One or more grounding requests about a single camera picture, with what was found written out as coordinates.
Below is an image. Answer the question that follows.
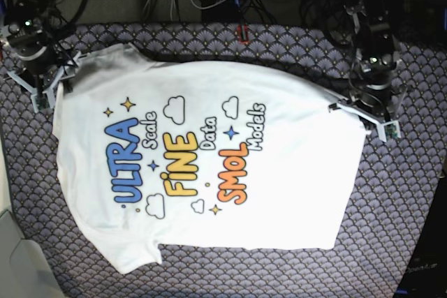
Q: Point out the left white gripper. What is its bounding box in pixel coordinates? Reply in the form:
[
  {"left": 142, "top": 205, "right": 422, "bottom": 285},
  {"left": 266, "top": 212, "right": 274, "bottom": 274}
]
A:
[{"left": 328, "top": 85, "right": 407, "bottom": 142}]

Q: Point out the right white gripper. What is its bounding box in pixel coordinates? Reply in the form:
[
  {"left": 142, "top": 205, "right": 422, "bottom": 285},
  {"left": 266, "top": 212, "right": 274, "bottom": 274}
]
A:
[{"left": 7, "top": 52, "right": 82, "bottom": 112}]

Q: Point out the white printed T-shirt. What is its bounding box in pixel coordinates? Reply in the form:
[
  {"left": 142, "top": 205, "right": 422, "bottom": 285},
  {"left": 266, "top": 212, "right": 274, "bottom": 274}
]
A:
[{"left": 53, "top": 44, "right": 367, "bottom": 274}]

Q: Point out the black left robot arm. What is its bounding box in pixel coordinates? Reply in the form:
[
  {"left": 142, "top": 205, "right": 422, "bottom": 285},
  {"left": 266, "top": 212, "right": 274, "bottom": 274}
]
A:
[{"left": 329, "top": 0, "right": 408, "bottom": 142}]

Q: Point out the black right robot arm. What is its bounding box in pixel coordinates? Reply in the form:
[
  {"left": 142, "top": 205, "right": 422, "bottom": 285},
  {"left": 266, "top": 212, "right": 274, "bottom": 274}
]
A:
[{"left": 1, "top": 0, "right": 88, "bottom": 112}]

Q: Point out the fan-patterned grey tablecloth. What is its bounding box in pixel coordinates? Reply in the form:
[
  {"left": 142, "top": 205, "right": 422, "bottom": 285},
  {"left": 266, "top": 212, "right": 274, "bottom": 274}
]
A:
[{"left": 1, "top": 23, "right": 446, "bottom": 297}]

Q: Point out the red table clamp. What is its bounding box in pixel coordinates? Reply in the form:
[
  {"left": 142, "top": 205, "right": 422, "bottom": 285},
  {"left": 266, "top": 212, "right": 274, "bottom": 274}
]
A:
[{"left": 237, "top": 24, "right": 249, "bottom": 45}]

